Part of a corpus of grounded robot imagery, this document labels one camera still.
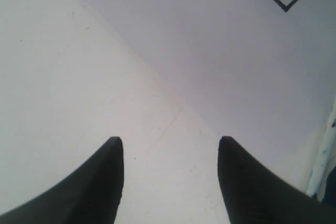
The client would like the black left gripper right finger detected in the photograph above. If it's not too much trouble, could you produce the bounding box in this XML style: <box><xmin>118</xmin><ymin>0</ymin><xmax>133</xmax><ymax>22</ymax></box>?
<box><xmin>217</xmin><ymin>136</ymin><xmax>335</xmax><ymax>223</ymax></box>

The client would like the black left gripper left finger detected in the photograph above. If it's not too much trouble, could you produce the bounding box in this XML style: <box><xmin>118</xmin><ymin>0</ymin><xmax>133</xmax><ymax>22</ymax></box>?
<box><xmin>1</xmin><ymin>136</ymin><xmax>124</xmax><ymax>223</ymax></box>

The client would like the white paper with square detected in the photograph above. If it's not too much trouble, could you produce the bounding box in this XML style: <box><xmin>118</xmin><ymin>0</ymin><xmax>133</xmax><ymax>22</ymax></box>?
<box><xmin>82</xmin><ymin>0</ymin><xmax>335</xmax><ymax>190</ymax></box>

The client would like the white paint tray blue paint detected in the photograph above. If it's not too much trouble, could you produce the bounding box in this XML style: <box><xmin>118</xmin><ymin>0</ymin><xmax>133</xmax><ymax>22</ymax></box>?
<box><xmin>306</xmin><ymin>105</ymin><xmax>335</xmax><ymax>199</ymax></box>

